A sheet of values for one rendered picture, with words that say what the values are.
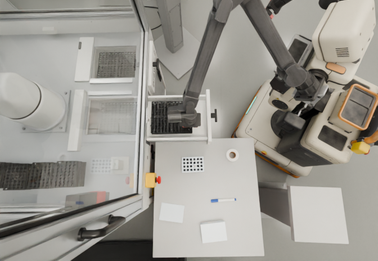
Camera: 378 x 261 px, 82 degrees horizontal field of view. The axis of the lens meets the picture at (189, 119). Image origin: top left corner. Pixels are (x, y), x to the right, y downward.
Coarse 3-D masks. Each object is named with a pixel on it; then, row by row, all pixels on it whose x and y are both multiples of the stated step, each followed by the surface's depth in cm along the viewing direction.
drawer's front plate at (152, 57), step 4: (152, 44) 126; (152, 48) 126; (152, 52) 126; (152, 56) 126; (152, 60) 125; (148, 68) 122; (152, 68) 125; (148, 72) 121; (152, 72) 125; (148, 76) 120; (152, 76) 124; (148, 80) 120; (152, 80) 124; (148, 84) 119; (152, 84) 124; (152, 88) 124; (152, 92) 128
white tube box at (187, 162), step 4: (200, 156) 121; (184, 160) 124; (188, 160) 121; (192, 160) 121; (196, 160) 121; (200, 160) 121; (184, 164) 120; (188, 164) 120; (192, 164) 120; (196, 164) 120; (200, 164) 120; (184, 168) 120; (188, 168) 120; (192, 168) 120; (196, 168) 120; (200, 168) 120; (184, 172) 119; (188, 172) 119; (192, 172) 122
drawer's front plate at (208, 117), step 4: (208, 92) 117; (208, 96) 117; (208, 100) 116; (208, 104) 116; (208, 108) 115; (208, 112) 114; (208, 116) 114; (208, 120) 113; (208, 124) 113; (208, 128) 112; (208, 132) 112; (208, 136) 111; (208, 140) 111; (208, 144) 119
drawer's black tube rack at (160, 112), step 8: (152, 104) 119; (160, 104) 119; (168, 104) 119; (176, 104) 119; (152, 112) 121; (160, 112) 121; (152, 120) 120; (160, 120) 117; (152, 128) 118; (160, 128) 115; (168, 128) 116; (176, 128) 118; (184, 128) 118
